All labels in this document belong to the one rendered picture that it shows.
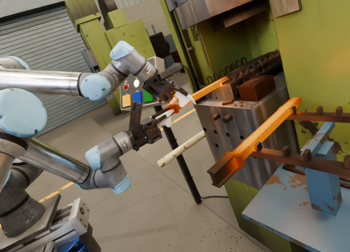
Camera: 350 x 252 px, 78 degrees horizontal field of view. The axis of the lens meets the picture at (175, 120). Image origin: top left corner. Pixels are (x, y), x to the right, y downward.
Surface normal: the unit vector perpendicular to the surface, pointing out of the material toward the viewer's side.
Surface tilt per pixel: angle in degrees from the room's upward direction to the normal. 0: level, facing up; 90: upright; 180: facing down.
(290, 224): 0
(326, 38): 90
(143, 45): 90
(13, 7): 90
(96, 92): 90
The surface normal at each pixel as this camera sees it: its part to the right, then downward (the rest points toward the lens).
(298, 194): -0.36, -0.87
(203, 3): -0.78, 0.48
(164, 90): 0.51, 0.11
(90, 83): -0.02, 0.37
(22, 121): 0.88, -0.31
